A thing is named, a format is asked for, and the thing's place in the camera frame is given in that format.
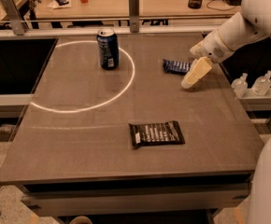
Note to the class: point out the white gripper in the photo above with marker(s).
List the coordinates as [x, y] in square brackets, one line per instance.
[212, 48]

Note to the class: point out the blue rxbar blueberry wrapper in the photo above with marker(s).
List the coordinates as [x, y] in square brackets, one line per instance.
[176, 67]

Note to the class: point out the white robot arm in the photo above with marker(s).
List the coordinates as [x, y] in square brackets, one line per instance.
[251, 24]

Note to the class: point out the dark brown rxbar wrapper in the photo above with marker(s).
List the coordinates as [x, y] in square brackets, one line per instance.
[156, 134]

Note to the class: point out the blue pepsi can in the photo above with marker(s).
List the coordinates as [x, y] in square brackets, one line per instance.
[108, 48]

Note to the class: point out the clear sanitizer bottle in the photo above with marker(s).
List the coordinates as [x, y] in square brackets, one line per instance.
[262, 84]
[240, 85]

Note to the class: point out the black mesh pen cup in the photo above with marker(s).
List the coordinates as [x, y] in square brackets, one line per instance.
[195, 4]

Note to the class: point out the centre metal rail bracket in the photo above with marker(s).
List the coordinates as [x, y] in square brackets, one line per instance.
[134, 15]

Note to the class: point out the metal rail bracket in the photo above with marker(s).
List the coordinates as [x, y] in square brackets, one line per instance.
[17, 24]
[134, 15]

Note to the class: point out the left metal rail bracket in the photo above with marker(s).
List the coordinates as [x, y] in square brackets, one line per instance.
[17, 24]

